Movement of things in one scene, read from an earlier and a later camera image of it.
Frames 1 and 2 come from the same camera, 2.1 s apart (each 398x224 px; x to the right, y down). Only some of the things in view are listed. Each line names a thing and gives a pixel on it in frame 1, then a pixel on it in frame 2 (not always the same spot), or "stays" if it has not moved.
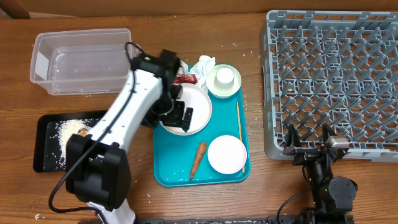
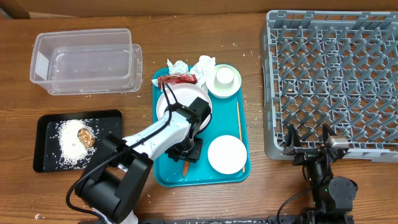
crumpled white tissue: [199, 70] stays
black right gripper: [303, 155] stays
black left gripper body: [165, 111] to [190, 150]
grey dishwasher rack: [337, 68] stays
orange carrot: [200, 152] to [186, 168]
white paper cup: [224, 78] stays
